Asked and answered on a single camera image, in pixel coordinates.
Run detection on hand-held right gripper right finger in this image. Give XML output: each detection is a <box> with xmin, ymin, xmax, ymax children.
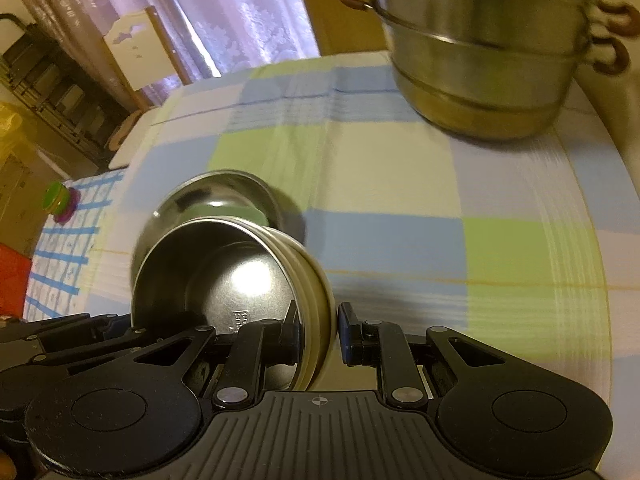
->
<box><xmin>337</xmin><ymin>302</ymin><xmax>503</xmax><ymax>408</ymax></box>

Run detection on cream wooden chair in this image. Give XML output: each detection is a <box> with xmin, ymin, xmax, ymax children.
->
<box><xmin>102</xmin><ymin>6</ymin><xmax>193</xmax><ymax>153</ymax></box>

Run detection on red box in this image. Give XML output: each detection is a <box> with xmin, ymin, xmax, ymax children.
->
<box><xmin>0</xmin><ymin>242</ymin><xmax>33</xmax><ymax>321</ymax></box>

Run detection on purple lace curtain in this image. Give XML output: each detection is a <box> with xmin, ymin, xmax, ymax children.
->
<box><xmin>10</xmin><ymin>0</ymin><xmax>321</xmax><ymax>106</ymax></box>

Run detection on blue grid white cloth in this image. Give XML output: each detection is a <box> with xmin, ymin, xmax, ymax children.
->
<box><xmin>22</xmin><ymin>167</ymin><xmax>128</xmax><ymax>321</ymax></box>

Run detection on wide steel basin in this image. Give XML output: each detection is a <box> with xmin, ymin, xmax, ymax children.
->
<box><xmin>132</xmin><ymin>170</ymin><xmax>306</xmax><ymax>281</ymax></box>

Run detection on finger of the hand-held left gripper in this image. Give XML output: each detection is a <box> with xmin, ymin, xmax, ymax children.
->
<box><xmin>32</xmin><ymin>329</ymin><xmax>151</xmax><ymax>372</ymax></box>
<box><xmin>30</xmin><ymin>312</ymin><xmax>132</xmax><ymax>344</ymax></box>

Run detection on small steel bowl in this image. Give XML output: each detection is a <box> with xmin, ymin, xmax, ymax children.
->
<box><xmin>131</xmin><ymin>217</ymin><xmax>336</xmax><ymax>391</ymax></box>

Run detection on stacked steel steamer pot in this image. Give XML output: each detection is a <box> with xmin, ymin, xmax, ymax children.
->
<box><xmin>335</xmin><ymin>0</ymin><xmax>631</xmax><ymax>141</ymax></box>

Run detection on dark metal rack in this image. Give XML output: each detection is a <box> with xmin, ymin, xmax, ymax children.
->
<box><xmin>0</xmin><ymin>15</ymin><xmax>121</xmax><ymax>171</ymax></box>

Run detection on yellow plastic bag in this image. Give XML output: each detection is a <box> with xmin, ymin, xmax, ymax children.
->
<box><xmin>0</xmin><ymin>102</ymin><xmax>26</xmax><ymax>161</ymax></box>

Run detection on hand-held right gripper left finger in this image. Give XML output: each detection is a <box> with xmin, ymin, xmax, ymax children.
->
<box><xmin>135</xmin><ymin>305</ymin><xmax>301</xmax><ymax>408</ymax></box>

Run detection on stacked green plastic cups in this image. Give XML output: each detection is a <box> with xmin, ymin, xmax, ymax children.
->
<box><xmin>44</xmin><ymin>181</ymin><xmax>82</xmax><ymax>224</ymax></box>

